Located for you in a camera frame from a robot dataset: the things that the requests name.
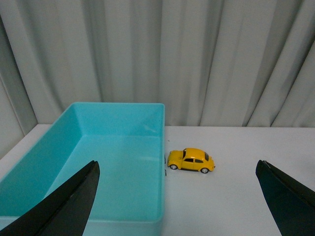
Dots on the white pleated curtain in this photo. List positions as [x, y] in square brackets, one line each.
[244, 63]

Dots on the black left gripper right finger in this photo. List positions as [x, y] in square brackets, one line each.
[291, 203]

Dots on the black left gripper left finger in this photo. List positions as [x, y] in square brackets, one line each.
[64, 212]

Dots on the yellow beetle toy car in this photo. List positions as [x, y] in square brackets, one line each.
[191, 159]

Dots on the turquoise plastic storage box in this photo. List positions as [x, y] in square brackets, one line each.
[126, 139]

